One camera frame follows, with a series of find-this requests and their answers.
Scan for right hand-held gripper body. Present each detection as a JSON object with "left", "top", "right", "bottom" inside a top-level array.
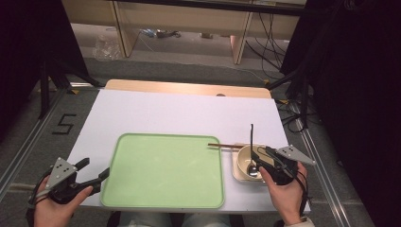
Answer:
[{"left": 262, "top": 144, "right": 317, "bottom": 186}]

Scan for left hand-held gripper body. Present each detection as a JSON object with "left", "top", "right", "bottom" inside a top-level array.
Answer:
[{"left": 44, "top": 157, "right": 96, "bottom": 204}]

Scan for metal spoon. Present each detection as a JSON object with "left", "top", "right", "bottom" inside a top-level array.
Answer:
[{"left": 247, "top": 123, "right": 260, "bottom": 177}]

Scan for cream round bowl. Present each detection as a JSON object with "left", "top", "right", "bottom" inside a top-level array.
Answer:
[{"left": 236, "top": 144, "right": 270, "bottom": 181}]

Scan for cream square plate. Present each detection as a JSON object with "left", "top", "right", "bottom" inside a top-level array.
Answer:
[{"left": 232, "top": 143, "right": 270, "bottom": 184}]

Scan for light green plastic tray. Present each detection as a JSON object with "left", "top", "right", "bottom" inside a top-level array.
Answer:
[{"left": 99, "top": 132, "right": 225, "bottom": 210}]

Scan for person's right hand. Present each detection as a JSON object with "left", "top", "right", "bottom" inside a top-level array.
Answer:
[{"left": 258, "top": 162, "right": 309, "bottom": 226}]

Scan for person's left hand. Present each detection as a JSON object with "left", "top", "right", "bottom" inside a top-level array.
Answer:
[{"left": 33, "top": 177, "right": 95, "bottom": 227}]

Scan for black tape floor mark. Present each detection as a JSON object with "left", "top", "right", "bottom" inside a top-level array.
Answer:
[{"left": 51, "top": 113, "right": 78, "bottom": 136}]

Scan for black metal stand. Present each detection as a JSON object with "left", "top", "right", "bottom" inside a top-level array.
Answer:
[
  {"left": 267, "top": 67, "right": 312, "bottom": 130},
  {"left": 37, "top": 59, "right": 104, "bottom": 120}
]

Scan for person's right leg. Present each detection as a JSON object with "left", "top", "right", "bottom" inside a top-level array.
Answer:
[{"left": 182, "top": 213, "right": 234, "bottom": 227}]

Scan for white table cover sheet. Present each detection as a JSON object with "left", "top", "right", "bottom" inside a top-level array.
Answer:
[{"left": 66, "top": 89, "right": 311, "bottom": 214}]

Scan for black curtain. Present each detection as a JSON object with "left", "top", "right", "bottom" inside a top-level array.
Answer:
[
  {"left": 0, "top": 0, "right": 90, "bottom": 141},
  {"left": 279, "top": 0, "right": 401, "bottom": 227}
]

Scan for clear plastic bag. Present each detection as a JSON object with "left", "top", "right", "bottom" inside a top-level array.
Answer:
[{"left": 92, "top": 33, "right": 123, "bottom": 61}]

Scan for blue and black floor clutter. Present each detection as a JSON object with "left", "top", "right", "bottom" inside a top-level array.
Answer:
[{"left": 139, "top": 27, "right": 183, "bottom": 40}]

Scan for left hand-held gripper cable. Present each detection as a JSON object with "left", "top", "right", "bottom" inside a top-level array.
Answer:
[{"left": 27, "top": 168, "right": 54, "bottom": 211}]

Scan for aluminium floor rail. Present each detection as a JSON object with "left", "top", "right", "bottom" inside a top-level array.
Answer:
[
  {"left": 0, "top": 83, "right": 96, "bottom": 202},
  {"left": 291, "top": 102, "right": 353, "bottom": 227}
]

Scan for black floor cables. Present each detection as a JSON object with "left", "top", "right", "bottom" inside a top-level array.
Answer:
[{"left": 276, "top": 99, "right": 309, "bottom": 134}]

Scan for hanging black cables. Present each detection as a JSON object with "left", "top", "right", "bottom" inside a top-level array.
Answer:
[{"left": 245, "top": 11, "right": 287, "bottom": 73}]

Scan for light wooden desk frame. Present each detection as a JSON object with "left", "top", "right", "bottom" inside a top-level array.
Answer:
[{"left": 61, "top": 0, "right": 307, "bottom": 66}]

